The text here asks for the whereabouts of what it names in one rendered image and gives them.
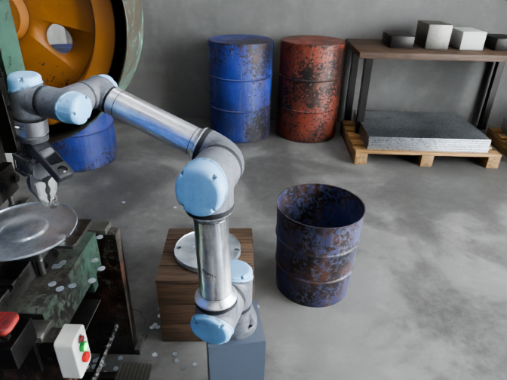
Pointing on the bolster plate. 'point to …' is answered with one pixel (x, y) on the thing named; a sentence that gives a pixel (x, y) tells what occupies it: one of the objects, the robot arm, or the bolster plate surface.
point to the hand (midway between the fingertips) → (48, 202)
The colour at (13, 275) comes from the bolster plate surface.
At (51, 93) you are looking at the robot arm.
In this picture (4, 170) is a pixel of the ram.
